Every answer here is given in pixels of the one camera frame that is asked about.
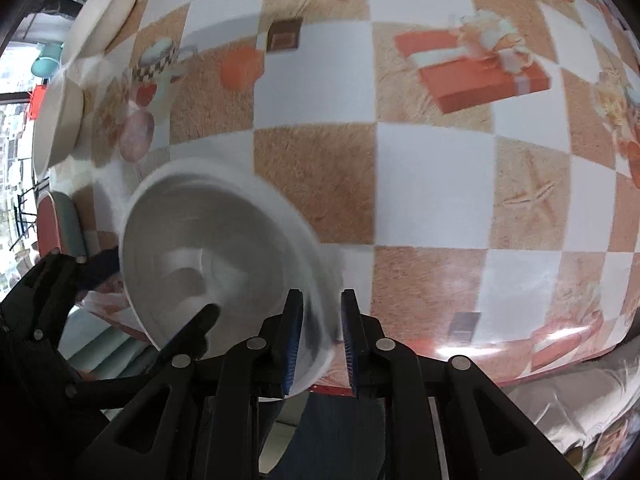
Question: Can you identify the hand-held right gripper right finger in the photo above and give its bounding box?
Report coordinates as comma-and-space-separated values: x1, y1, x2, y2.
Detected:
340, 288, 584, 480

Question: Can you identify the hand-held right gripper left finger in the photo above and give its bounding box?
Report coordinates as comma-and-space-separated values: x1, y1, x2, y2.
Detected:
75, 288, 306, 480

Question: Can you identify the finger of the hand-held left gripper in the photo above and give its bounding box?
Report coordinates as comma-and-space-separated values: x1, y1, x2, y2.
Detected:
65, 303, 222, 411
14, 249, 122, 343

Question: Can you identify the large white bowl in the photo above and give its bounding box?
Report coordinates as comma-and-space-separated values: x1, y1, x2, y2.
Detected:
119, 157, 344, 397

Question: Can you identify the person's jeans leg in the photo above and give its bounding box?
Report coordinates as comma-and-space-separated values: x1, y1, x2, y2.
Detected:
260, 390, 389, 480

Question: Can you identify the small white bowl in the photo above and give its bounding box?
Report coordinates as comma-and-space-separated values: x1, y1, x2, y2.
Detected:
31, 72, 87, 179

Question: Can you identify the checkered printed tablecloth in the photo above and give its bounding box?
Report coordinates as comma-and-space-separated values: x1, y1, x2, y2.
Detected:
47, 0, 640, 397

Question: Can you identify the grey printed cloth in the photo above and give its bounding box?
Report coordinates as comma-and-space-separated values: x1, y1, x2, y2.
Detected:
500, 345, 640, 480

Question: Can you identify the white plate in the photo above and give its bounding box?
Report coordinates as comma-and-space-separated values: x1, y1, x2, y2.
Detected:
62, 0, 139, 69

